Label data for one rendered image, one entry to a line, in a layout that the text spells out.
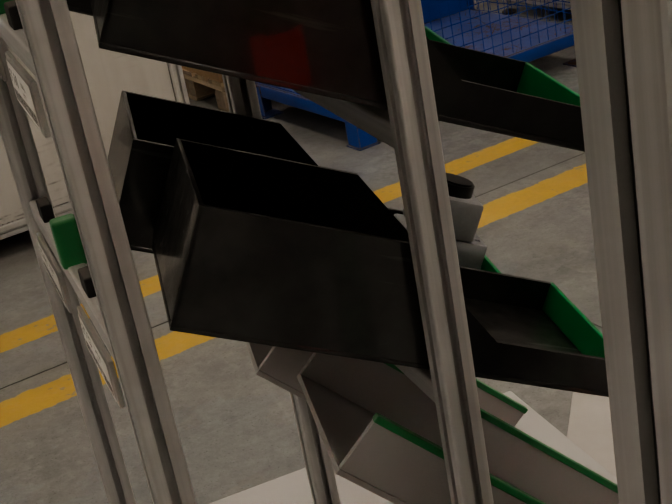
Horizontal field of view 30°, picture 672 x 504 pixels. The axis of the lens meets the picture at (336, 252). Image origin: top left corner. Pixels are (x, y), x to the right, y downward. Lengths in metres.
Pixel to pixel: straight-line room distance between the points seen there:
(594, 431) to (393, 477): 0.62
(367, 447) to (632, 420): 0.50
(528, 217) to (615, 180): 3.86
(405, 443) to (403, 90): 0.23
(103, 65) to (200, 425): 1.80
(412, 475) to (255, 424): 2.42
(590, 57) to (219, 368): 3.27
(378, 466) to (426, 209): 0.18
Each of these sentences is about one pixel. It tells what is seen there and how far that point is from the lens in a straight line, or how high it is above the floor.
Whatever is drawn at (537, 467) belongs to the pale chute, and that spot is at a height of 1.06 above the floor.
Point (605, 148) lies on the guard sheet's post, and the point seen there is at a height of 1.52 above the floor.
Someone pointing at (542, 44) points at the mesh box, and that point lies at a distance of 5.45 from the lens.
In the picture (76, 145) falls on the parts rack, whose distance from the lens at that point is 0.59.
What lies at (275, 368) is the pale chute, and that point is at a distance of 0.88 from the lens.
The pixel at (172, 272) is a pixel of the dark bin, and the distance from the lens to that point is 0.72.
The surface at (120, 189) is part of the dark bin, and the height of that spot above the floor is 1.34.
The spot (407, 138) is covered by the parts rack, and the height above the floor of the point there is 1.39.
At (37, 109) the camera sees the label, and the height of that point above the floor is 1.44.
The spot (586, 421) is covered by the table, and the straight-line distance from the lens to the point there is 1.38.
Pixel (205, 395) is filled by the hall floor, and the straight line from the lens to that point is 3.37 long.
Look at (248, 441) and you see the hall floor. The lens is 3.12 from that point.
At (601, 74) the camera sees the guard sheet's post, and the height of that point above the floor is 1.53.
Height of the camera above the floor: 1.60
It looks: 23 degrees down
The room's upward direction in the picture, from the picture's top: 11 degrees counter-clockwise
